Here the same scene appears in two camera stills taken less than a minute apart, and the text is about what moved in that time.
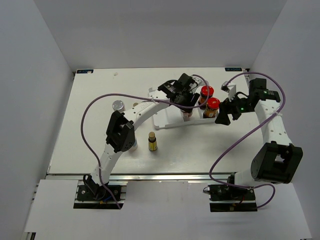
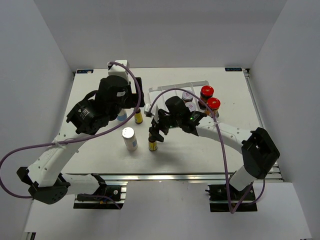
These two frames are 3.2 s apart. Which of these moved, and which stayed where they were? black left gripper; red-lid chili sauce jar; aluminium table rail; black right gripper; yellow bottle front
Moved: black right gripper; black left gripper
Stayed: red-lid chili sauce jar; aluminium table rail; yellow bottle front
